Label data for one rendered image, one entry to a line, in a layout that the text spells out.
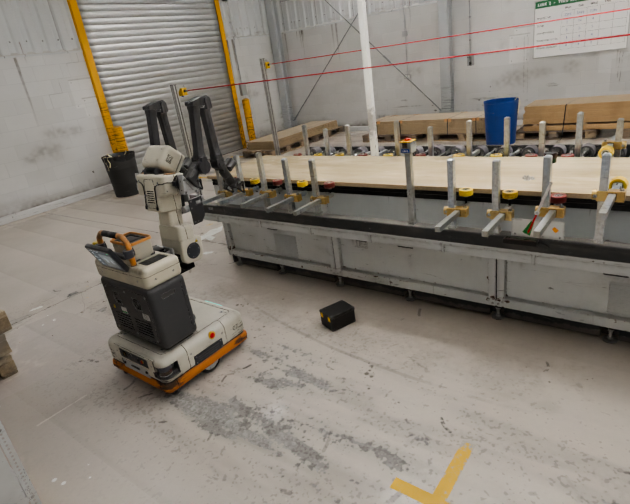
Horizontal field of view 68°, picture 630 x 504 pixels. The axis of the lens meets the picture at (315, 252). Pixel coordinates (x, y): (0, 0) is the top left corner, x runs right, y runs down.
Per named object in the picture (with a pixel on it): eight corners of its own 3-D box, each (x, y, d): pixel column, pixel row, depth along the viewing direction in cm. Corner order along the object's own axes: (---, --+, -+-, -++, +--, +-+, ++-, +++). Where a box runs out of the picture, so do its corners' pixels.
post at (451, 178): (454, 239, 278) (452, 159, 260) (449, 238, 280) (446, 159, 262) (457, 236, 281) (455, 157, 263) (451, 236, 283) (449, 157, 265)
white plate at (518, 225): (563, 240, 240) (565, 222, 236) (511, 235, 256) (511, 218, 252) (564, 240, 241) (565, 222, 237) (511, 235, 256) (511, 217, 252)
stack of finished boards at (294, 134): (338, 126, 1135) (337, 119, 1128) (274, 149, 960) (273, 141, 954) (312, 128, 1179) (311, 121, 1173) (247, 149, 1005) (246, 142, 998)
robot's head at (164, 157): (158, 166, 271) (168, 143, 274) (138, 165, 284) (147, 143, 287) (177, 177, 282) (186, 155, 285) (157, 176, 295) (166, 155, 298)
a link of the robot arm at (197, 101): (180, 96, 270) (191, 94, 264) (199, 96, 280) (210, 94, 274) (190, 174, 282) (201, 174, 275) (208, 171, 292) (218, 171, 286)
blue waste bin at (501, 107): (514, 146, 750) (515, 99, 722) (478, 147, 784) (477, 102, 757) (524, 139, 791) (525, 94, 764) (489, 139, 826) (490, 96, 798)
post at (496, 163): (497, 244, 263) (498, 160, 245) (491, 243, 266) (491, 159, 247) (499, 242, 266) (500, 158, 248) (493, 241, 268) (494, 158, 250)
